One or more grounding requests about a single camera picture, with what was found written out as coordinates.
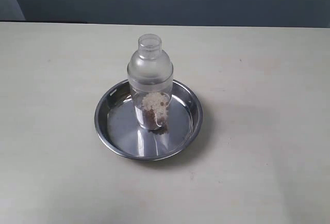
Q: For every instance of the clear plastic shaker bottle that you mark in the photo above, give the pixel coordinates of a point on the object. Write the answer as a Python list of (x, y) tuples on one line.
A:
[(150, 77)]

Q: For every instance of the round stainless steel plate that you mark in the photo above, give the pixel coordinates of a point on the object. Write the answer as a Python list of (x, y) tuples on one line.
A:
[(117, 126)]

